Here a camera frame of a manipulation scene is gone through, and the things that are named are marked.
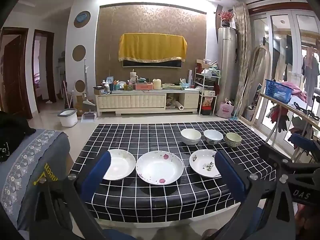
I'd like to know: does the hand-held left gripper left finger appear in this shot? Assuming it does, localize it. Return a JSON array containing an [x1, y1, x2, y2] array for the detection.
[[29, 151, 112, 240]]

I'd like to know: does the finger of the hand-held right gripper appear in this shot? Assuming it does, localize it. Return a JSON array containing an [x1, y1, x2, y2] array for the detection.
[[291, 133, 320, 160], [259, 142, 294, 167]]

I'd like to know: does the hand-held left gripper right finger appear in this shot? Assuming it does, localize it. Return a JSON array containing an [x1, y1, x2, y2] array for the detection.
[[212, 151, 298, 240]]

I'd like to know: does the plain white bowl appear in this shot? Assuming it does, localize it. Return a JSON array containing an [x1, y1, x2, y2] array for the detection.
[[180, 128, 201, 146]]

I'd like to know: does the plain white plate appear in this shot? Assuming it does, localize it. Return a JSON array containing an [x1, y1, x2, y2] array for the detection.
[[102, 149, 136, 181]]

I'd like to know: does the white plate with green sprigs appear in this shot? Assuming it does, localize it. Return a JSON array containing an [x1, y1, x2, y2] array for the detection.
[[189, 149, 223, 178]]

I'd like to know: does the green rimmed bowl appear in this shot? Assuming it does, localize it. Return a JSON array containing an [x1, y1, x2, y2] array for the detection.
[[225, 132, 242, 148]]

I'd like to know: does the white bowl with blue pattern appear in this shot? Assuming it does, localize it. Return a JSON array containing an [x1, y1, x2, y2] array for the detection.
[[203, 129, 224, 145]]

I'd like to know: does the pile of pink clothes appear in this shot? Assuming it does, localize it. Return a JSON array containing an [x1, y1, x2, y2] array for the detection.
[[282, 81, 308, 103]]

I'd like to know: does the flat mop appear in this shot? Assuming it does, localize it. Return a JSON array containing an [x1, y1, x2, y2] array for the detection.
[[229, 97, 242, 120]]

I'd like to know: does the blue plastic basket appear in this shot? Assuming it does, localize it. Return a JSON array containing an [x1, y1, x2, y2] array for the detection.
[[264, 79, 293, 104]]

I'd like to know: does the grey dustpan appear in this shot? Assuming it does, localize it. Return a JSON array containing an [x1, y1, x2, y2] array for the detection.
[[80, 99, 97, 123]]

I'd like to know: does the white plate with pink petals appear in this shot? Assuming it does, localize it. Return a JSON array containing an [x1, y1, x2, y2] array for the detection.
[[136, 150, 183, 186]]

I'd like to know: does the white bucket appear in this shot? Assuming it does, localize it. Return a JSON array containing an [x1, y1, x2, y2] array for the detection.
[[57, 108, 78, 128]]

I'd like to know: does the pink bag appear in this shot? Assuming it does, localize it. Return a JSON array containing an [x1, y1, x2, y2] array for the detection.
[[216, 100, 235, 119]]

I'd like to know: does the black white checked tablecloth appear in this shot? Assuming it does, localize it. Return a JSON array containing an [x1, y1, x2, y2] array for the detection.
[[68, 120, 278, 224]]

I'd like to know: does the grey embroidered sofa cover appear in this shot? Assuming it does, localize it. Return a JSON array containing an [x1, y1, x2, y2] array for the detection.
[[0, 129, 71, 233]]

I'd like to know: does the cream television cabinet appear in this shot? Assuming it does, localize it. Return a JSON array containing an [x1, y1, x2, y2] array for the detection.
[[95, 89, 200, 117]]

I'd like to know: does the white metal shelf rack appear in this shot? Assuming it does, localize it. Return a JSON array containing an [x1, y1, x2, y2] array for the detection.
[[194, 67, 222, 115]]

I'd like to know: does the standing air conditioner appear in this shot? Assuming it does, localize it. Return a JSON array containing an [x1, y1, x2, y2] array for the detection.
[[218, 26, 237, 107]]

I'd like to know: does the teal plastic basin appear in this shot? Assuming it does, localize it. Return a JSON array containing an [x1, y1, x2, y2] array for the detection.
[[179, 78, 192, 90]]

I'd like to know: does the patterned beige curtain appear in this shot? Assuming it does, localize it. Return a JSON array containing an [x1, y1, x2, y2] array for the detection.
[[232, 2, 251, 117]]

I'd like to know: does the brown wooden door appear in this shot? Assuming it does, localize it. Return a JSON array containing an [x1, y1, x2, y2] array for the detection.
[[0, 27, 33, 120]]

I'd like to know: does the yellow cloth cover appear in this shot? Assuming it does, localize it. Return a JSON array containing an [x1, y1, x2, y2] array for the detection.
[[118, 33, 188, 62]]

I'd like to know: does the pink artificial flowers vase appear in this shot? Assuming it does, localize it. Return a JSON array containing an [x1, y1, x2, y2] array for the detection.
[[218, 10, 235, 27]]

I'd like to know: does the wall television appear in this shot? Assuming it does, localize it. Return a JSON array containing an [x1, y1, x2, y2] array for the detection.
[[122, 57, 182, 68]]

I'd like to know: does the blue round wall plate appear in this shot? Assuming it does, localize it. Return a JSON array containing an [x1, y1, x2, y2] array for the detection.
[[74, 11, 91, 28]]

